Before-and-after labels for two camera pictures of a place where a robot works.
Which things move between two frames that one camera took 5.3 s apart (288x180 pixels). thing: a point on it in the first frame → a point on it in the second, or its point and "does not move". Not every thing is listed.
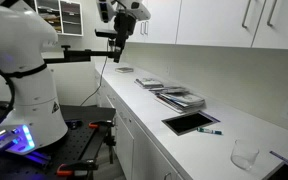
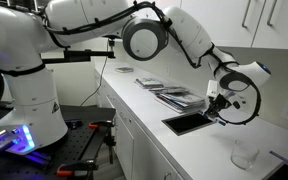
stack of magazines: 181,102 does not move
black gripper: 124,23 → 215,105
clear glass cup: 243,156 does not move
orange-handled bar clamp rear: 100,124 does not move
